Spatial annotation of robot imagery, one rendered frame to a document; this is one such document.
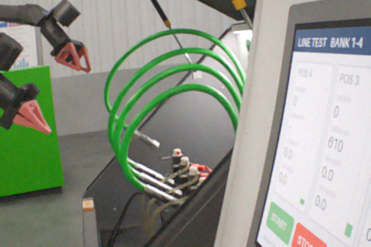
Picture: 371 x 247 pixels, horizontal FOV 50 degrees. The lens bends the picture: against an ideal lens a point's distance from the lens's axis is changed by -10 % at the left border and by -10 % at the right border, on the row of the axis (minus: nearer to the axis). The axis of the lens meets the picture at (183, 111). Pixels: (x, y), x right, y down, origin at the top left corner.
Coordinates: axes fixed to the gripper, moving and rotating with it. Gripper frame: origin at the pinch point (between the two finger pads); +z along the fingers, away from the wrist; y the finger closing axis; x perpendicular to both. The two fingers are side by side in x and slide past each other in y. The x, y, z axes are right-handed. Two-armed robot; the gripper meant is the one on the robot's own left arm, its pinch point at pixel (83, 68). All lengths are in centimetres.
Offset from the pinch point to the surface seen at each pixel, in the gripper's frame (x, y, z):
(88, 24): 124, 510, -352
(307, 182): -29, -53, 60
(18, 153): 190, 218, -132
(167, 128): 1.7, 25.8, 21.4
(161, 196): -4, -26, 45
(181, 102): -6.9, 27.0, 18.9
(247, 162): -22, -37, 53
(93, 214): 28.8, 3.7, 28.9
